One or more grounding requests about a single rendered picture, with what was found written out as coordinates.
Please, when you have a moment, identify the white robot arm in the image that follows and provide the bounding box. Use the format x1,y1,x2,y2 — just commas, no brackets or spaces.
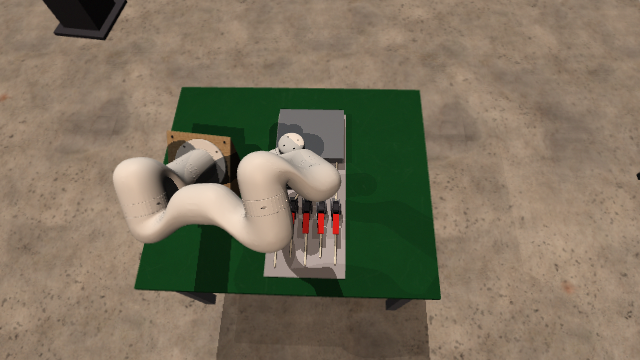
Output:
113,133,341,253

